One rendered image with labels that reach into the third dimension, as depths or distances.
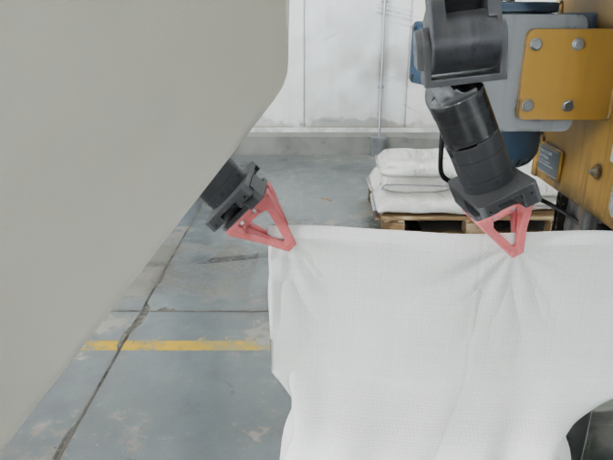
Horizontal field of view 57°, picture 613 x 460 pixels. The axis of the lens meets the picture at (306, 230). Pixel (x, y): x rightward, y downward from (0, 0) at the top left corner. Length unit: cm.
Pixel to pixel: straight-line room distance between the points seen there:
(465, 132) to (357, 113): 512
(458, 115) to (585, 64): 35
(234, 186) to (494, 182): 28
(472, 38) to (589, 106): 38
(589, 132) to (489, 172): 39
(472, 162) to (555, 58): 32
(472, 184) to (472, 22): 16
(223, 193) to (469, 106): 27
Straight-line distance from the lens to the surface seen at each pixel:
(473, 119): 60
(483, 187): 62
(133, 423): 214
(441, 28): 58
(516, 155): 94
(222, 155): 15
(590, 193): 98
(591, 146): 98
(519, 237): 68
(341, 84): 566
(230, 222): 64
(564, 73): 90
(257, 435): 201
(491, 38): 58
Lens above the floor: 131
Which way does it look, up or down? 21 degrees down
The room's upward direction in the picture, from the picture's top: straight up
